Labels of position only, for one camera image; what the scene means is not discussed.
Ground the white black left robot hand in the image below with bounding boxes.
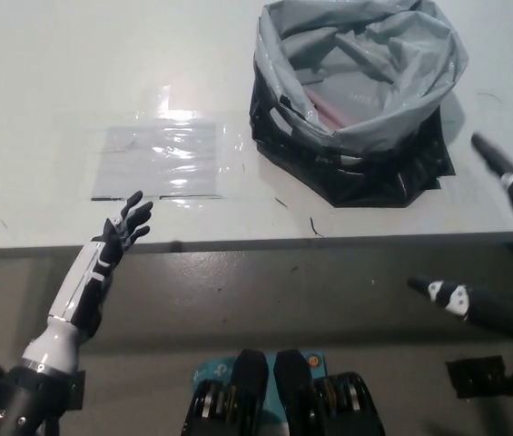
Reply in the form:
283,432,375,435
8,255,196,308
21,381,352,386
46,190,154,340

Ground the teal router box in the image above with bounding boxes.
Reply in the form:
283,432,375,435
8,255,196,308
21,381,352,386
192,349,330,421

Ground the clear tape patch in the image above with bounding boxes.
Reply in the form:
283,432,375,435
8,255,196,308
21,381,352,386
90,120,246,203

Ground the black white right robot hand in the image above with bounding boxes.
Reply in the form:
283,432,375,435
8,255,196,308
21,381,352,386
408,133,513,340

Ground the pink flat packet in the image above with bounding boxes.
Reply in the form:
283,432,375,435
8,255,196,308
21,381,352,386
303,85,361,131

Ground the grey black plastic bag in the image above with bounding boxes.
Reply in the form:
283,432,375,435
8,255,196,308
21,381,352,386
247,0,471,210

